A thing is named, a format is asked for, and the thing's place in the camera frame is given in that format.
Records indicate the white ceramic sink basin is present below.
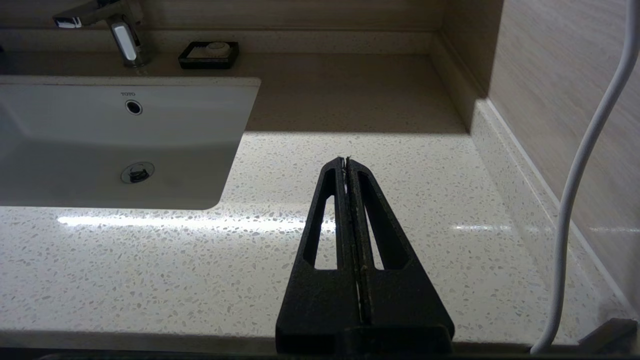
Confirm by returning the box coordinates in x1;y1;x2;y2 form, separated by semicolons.
0;76;262;211

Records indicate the chrome sink drain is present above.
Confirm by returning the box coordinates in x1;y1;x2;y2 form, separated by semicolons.
120;161;156;184

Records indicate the black soap dish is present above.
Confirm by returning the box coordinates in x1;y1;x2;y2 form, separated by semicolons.
178;41;240;70

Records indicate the grey mount corner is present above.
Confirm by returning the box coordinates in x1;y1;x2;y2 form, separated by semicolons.
579;318;639;356

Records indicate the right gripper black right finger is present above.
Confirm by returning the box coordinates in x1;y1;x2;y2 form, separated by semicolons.
346;156;455;354

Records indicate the white hanging cable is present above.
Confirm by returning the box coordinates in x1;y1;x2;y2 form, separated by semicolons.
530;0;640;356

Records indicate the chrome faucet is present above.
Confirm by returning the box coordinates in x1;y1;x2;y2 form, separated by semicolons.
53;0;152;69

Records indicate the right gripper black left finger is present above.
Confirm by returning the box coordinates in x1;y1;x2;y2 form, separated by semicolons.
276;156;362;354

